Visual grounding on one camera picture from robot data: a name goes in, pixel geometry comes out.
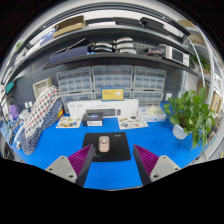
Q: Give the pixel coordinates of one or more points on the cream lattice basket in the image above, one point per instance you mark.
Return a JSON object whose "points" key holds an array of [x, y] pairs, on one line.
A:
{"points": [[42, 87]]}

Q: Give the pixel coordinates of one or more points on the black mouse pad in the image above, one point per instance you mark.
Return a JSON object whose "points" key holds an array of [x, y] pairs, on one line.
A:
{"points": [[120, 146]]}

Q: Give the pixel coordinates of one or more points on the blue dotted fabric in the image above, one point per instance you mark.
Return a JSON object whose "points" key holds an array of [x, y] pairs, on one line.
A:
{"points": [[35, 133]]}

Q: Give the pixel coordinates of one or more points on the red white checkered fabric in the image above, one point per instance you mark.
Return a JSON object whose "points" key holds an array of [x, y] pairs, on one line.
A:
{"points": [[41, 106]]}

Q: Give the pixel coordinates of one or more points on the dark wall shelf unit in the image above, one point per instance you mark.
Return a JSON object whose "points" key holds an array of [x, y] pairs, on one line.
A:
{"points": [[113, 58]]}

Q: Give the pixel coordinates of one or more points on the yellow printed card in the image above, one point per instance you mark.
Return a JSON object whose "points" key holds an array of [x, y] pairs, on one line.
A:
{"points": [[112, 94]]}

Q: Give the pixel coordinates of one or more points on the green plant in white pot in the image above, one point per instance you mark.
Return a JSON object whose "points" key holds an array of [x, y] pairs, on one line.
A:
{"points": [[190, 113]]}

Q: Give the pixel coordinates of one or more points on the white blue glove box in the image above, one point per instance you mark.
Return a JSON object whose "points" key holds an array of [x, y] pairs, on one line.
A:
{"points": [[151, 116]]}

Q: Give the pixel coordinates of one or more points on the small black cardboard box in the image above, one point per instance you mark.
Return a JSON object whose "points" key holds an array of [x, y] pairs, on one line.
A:
{"points": [[92, 120]]}

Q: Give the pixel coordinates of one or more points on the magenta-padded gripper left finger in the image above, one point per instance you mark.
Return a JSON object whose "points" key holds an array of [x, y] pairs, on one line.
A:
{"points": [[60, 166]]}

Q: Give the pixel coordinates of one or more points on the large cartoon sticker sheet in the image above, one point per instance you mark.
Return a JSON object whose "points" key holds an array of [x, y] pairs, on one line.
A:
{"points": [[131, 123]]}

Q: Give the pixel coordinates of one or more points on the transparent pink computer mouse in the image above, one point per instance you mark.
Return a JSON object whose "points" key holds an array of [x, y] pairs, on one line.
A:
{"points": [[104, 144]]}

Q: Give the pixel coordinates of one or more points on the white keyboard packaging box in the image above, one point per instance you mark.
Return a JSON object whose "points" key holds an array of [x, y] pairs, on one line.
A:
{"points": [[128, 106]]}

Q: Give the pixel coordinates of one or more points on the cream disposable glove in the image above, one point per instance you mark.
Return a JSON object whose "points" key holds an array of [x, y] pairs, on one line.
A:
{"points": [[154, 109]]}

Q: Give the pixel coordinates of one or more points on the grey drawer cabinet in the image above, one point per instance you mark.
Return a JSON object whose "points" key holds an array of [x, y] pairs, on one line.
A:
{"points": [[128, 95], [149, 79], [148, 97], [112, 76], [74, 80], [75, 97]]}

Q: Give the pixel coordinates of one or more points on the small cartoon sticker sheet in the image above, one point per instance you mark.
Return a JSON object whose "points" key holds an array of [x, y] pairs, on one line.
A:
{"points": [[68, 122]]}

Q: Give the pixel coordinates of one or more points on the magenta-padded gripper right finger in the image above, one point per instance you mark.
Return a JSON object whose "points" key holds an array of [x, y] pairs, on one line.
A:
{"points": [[166, 166]]}

